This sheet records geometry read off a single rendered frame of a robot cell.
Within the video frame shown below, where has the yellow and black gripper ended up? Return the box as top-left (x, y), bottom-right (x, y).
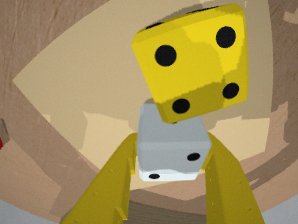
top-left (61, 131), bottom-right (265, 224)

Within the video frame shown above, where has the white die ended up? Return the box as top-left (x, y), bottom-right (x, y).
top-left (136, 104), bottom-right (212, 181)

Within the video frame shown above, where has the yellow die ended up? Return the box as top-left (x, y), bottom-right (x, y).
top-left (131, 3), bottom-right (248, 124)

